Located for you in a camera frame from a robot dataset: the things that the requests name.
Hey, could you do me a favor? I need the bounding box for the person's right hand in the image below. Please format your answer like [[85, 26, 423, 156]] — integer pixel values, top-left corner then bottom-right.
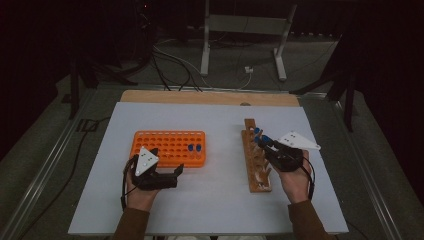
[[275, 149, 313, 205]]

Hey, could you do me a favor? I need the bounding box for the grey metal stand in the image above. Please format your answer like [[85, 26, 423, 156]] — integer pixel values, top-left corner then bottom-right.
[[199, 0, 298, 82]]

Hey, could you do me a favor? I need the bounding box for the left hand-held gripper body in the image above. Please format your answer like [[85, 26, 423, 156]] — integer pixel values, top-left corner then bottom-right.
[[131, 146, 180, 192]]

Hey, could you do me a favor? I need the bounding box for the person's left hand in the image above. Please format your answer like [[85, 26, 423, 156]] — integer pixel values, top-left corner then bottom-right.
[[125, 165, 162, 213]]

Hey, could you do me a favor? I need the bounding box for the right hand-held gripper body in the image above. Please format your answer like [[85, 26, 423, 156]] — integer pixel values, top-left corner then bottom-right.
[[266, 131, 322, 173]]

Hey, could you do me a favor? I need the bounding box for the left hand-held gripper cable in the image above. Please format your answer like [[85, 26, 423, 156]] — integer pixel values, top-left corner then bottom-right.
[[120, 155, 138, 212]]

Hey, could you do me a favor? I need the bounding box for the white cable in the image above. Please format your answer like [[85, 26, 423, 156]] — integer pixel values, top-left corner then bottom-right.
[[153, 44, 253, 91]]

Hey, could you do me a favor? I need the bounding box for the black floor cable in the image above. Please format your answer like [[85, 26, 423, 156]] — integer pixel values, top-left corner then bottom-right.
[[18, 116, 112, 240]]

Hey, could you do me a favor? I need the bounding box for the orange plastic tube rack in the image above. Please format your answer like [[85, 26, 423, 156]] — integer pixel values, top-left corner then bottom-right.
[[129, 130, 207, 169]]

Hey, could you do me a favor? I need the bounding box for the hand-held gripper cable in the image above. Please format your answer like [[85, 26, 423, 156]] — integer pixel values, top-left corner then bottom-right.
[[301, 154, 317, 201], [120, 155, 138, 212]]

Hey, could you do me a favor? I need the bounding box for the aluminium rail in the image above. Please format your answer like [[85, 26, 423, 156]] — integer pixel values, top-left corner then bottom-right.
[[96, 83, 329, 98], [328, 99, 405, 240], [0, 88, 97, 240]]

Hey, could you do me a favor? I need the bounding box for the wooden tube rack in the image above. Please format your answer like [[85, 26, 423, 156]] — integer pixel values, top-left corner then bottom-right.
[[241, 118, 274, 194]]

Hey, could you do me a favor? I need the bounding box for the bundle of black cables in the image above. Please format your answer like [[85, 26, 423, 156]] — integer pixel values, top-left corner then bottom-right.
[[150, 49, 203, 93]]

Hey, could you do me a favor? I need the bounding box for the black equipment stand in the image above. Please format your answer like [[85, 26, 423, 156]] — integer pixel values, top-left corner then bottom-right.
[[131, 0, 158, 68]]

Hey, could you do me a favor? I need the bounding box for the black tripod stand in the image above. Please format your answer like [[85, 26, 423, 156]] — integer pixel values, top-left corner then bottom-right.
[[289, 33, 358, 133], [67, 49, 139, 120]]

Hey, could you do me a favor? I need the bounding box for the white board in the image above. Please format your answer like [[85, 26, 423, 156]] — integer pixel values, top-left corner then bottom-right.
[[67, 101, 349, 236]]

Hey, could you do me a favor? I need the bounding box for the right hand-held gripper cable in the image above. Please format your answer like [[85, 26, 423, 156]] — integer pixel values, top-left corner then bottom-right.
[[301, 154, 317, 201]]

